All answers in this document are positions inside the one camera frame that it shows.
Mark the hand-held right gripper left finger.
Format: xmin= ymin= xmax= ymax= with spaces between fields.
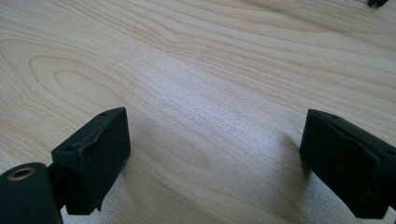
xmin=48 ymin=106 xmax=132 ymax=217

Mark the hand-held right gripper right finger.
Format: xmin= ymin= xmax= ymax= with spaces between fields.
xmin=299 ymin=108 xmax=396 ymax=220

